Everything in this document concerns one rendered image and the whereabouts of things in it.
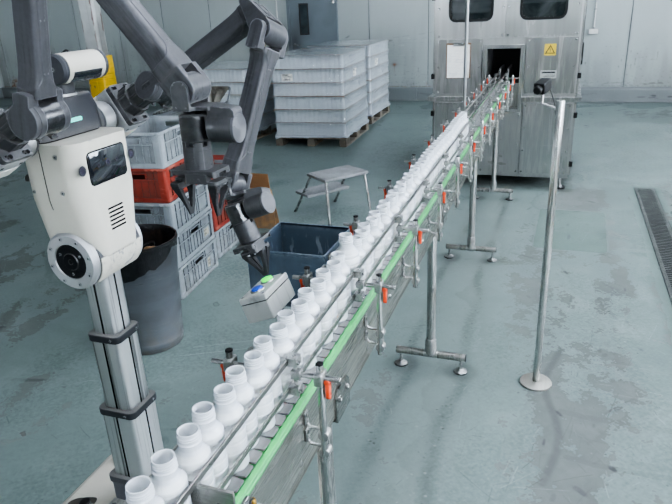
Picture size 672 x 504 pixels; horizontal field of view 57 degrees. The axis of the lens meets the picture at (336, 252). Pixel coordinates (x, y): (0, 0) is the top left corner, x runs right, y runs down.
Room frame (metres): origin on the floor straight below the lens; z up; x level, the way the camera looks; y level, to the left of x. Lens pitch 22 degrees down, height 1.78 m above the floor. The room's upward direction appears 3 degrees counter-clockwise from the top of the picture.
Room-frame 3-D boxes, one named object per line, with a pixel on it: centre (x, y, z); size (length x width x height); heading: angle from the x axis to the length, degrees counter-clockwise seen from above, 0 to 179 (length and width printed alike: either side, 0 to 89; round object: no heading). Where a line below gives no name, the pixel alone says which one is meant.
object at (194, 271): (4.04, 1.14, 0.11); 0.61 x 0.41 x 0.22; 166
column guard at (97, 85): (11.18, 3.91, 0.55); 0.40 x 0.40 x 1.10; 70
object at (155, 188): (4.04, 1.14, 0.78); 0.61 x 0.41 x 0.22; 167
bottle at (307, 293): (1.31, 0.07, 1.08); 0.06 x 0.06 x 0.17
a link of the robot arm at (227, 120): (1.21, 0.22, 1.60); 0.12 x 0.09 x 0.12; 70
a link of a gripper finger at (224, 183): (1.21, 0.25, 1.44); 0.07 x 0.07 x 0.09; 70
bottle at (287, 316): (1.20, 0.11, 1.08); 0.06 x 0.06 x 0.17
